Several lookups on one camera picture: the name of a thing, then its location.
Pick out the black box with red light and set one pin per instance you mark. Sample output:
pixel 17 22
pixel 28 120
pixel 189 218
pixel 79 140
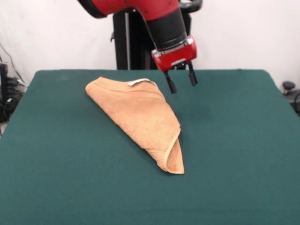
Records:
pixel 3 77

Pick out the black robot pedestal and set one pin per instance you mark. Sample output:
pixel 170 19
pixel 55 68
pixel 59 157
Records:
pixel 120 47

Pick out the black bag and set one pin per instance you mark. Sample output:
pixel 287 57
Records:
pixel 7 107

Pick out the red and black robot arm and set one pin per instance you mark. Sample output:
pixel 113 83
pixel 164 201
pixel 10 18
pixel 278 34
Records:
pixel 164 25

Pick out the black office chair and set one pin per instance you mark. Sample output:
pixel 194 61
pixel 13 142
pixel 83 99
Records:
pixel 293 93

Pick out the dark green tablecloth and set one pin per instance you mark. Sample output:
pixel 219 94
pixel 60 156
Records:
pixel 58 140

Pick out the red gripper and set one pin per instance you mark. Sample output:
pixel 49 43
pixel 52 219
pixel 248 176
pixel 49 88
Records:
pixel 175 57

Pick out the orange terry towel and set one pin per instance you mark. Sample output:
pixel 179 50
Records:
pixel 140 117

